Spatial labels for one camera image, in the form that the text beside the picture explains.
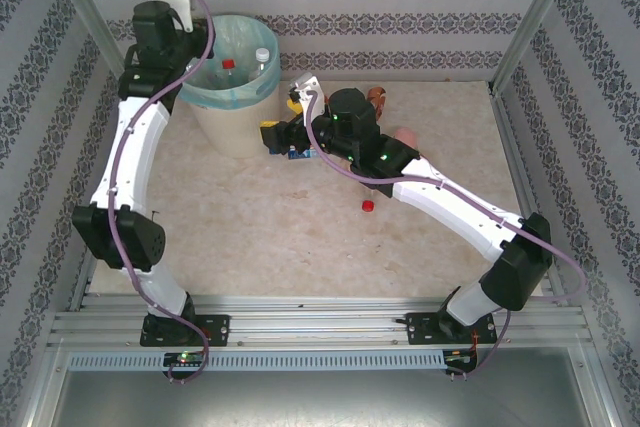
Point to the clear cola bottle red label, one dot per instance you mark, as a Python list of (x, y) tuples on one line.
[(228, 63)]

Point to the clear bottle blue label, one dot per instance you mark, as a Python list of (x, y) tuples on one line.
[(302, 154)]

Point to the brown label plastic bottle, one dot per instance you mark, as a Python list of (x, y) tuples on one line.
[(379, 97)]

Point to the clear water bottle red label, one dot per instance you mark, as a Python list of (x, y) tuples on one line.
[(261, 54)]

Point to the red bottle cap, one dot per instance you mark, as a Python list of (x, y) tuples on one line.
[(368, 206)]

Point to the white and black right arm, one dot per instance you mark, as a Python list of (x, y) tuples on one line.
[(450, 207)]

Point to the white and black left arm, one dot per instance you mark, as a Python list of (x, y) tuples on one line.
[(132, 157)]

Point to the white ribbed plastic bin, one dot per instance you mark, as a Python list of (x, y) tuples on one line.
[(230, 132)]

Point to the teal plastic bin liner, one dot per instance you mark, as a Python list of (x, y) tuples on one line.
[(210, 99)]

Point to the left small circuit board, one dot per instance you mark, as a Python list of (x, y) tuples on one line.
[(185, 358)]

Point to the small circuit board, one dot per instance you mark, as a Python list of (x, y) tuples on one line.
[(185, 358), (460, 355)]

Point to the right small circuit board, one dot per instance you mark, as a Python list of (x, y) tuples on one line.
[(460, 355)]

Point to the grey sheet metal panel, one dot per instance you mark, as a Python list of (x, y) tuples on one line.
[(320, 402)]

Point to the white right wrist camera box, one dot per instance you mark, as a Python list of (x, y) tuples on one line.
[(307, 84)]

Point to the aluminium frame post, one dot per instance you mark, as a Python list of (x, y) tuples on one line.
[(82, 7), (537, 12)]

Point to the aluminium side rail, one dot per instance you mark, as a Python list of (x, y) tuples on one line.
[(512, 147), (82, 292)]

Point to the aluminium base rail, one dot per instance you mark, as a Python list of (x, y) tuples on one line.
[(320, 319)]

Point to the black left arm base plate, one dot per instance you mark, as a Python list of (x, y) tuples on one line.
[(217, 329)]

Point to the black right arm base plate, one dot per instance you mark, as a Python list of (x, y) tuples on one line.
[(420, 327)]

